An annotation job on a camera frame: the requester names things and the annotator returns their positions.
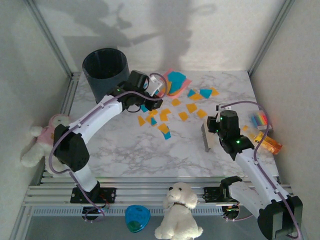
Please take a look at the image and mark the aluminium frame base rails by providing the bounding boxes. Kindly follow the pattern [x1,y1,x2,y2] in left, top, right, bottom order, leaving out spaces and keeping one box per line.
[23,175,297,207]

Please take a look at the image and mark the pink plastic dustpan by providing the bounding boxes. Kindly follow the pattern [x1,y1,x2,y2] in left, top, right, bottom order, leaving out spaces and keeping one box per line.
[162,68,193,98]

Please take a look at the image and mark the orange snack packet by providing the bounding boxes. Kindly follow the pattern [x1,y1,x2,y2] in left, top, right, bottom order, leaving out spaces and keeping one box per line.
[241,125,283,156]

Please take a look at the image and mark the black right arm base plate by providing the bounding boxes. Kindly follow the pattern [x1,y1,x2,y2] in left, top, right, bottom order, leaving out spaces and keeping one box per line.
[202,186,242,204]

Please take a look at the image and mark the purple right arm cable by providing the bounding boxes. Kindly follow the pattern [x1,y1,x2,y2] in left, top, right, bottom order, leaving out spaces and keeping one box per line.
[219,100,304,240]

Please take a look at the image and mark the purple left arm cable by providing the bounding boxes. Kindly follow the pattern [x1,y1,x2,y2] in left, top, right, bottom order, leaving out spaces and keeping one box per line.
[48,72,168,224]

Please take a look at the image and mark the white slotted cable duct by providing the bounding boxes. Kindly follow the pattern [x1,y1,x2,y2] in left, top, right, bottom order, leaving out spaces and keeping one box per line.
[31,206,225,217]

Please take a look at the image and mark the blue heart-shaped plastic box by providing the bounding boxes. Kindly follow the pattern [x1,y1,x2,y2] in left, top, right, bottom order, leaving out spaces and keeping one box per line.
[124,204,151,234]

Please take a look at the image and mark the white teddy in pink hoodie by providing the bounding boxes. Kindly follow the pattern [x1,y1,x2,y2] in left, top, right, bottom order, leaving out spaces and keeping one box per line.
[20,113,73,176]

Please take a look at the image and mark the aluminium frame post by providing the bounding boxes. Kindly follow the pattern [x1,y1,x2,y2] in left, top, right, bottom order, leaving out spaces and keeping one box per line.
[247,0,296,76]
[24,0,75,79]
[9,204,35,240]

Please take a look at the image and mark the white plush dog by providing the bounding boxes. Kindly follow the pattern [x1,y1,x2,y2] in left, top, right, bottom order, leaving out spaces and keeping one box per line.
[154,181,204,240]

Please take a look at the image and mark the cream hand brush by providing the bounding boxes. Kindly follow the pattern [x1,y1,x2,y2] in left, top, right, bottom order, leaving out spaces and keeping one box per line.
[200,121,213,153]

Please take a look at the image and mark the aluminium frame side rail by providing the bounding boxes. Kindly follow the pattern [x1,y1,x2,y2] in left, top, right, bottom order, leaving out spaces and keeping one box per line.
[37,71,81,186]

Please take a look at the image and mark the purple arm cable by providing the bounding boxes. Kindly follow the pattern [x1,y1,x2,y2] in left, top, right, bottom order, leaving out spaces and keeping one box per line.
[48,72,168,224]
[219,100,304,240]

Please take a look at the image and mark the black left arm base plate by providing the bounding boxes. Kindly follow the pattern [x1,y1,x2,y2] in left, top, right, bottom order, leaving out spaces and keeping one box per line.
[70,187,118,204]

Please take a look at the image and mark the dark round waste bin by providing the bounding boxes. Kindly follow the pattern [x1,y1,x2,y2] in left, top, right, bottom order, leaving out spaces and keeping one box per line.
[82,48,131,106]

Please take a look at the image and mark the box of coloured markers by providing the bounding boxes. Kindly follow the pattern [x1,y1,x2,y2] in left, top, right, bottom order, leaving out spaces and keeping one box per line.
[249,109,274,132]

